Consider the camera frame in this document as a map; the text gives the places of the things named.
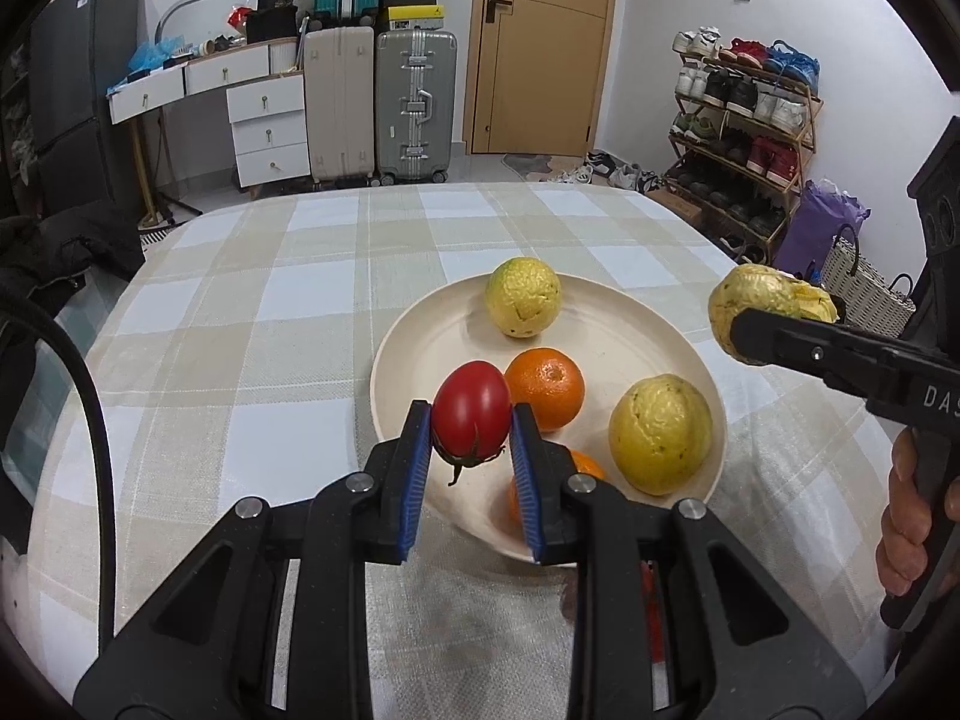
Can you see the wooden shoe rack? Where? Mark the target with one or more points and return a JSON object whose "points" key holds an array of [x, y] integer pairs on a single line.
{"points": [[810, 131]]}

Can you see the patterned door mat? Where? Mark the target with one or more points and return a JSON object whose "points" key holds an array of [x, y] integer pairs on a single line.
{"points": [[536, 165]]}

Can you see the woven basket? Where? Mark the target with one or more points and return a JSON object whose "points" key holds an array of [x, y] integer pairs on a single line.
{"points": [[862, 292]]}

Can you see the wooden door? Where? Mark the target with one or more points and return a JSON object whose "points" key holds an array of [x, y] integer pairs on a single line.
{"points": [[547, 52]]}

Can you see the yellow and black shoe box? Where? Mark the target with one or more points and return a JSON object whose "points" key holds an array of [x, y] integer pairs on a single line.
{"points": [[412, 17]]}

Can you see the dark grey refrigerator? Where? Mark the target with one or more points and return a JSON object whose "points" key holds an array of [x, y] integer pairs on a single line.
{"points": [[82, 75]]}

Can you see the purple bag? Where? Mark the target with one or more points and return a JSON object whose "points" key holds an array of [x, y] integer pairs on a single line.
{"points": [[817, 225]]}

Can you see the beige suitcase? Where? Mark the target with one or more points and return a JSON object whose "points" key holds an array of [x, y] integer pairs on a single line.
{"points": [[337, 105]]}

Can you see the assorted shoes collection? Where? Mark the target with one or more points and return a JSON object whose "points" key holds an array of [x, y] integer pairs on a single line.
{"points": [[742, 97]]}

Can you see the black puffer jacket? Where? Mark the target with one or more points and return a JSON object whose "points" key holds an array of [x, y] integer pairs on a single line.
{"points": [[67, 247]]}

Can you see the pile of sneakers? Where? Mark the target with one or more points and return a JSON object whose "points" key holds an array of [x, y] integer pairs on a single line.
{"points": [[615, 172]]}

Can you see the small cardboard carton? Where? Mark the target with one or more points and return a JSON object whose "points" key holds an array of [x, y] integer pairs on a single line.
{"points": [[679, 204]]}

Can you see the red tomato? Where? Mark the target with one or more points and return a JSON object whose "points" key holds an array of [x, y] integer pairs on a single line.
{"points": [[651, 615], [471, 405]]}

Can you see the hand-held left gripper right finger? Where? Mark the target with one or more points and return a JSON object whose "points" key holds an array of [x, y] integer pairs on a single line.
{"points": [[529, 495]]}

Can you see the orange mandarin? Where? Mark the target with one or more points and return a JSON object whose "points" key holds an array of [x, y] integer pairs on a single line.
{"points": [[545, 388], [587, 463]]}

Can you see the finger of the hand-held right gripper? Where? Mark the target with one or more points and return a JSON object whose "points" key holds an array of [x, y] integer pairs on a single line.
{"points": [[810, 349]]}

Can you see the silver suitcase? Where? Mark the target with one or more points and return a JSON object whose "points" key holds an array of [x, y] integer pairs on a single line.
{"points": [[416, 105]]}

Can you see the white desk with drawers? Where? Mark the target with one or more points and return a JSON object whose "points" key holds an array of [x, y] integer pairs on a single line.
{"points": [[262, 127]]}

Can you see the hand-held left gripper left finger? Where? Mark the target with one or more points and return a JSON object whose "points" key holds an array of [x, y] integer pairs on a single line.
{"points": [[416, 487]]}

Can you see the yellow guava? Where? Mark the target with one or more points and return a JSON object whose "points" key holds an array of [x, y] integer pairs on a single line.
{"points": [[660, 435], [523, 297]]}

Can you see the cream round plate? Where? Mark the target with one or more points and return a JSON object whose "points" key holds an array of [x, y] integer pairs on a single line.
{"points": [[442, 330]]}

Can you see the brown-blotched guava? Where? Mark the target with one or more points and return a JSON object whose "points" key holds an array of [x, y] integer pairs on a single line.
{"points": [[757, 292]]}

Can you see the person's right hand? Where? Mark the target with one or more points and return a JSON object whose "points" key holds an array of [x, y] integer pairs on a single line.
{"points": [[904, 525]]}

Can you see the blue plastic bag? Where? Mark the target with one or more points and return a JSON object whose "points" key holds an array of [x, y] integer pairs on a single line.
{"points": [[154, 56]]}

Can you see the dark open cabinet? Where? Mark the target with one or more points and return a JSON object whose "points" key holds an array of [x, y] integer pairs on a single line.
{"points": [[15, 112]]}

